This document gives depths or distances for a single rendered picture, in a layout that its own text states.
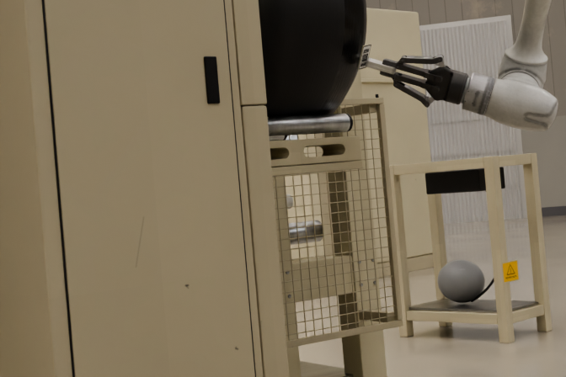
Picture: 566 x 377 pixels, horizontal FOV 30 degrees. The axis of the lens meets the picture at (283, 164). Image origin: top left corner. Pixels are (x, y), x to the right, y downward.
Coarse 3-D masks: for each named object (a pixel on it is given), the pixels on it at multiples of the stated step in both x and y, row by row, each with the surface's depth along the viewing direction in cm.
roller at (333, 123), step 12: (276, 120) 242; (288, 120) 244; (300, 120) 245; (312, 120) 247; (324, 120) 249; (336, 120) 251; (348, 120) 253; (276, 132) 242; (288, 132) 244; (300, 132) 246; (312, 132) 249; (324, 132) 251
